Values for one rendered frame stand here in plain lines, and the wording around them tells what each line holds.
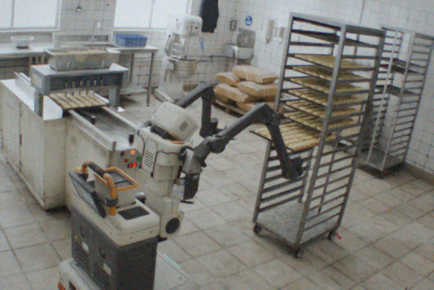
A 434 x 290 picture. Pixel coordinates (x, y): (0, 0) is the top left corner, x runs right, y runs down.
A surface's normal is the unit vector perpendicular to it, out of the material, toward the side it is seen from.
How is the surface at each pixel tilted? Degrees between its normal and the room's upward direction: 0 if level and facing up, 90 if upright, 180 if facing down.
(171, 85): 90
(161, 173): 90
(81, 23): 90
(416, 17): 90
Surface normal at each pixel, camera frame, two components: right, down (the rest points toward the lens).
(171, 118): -0.44, -0.53
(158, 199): -0.70, 0.00
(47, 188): 0.65, 0.34
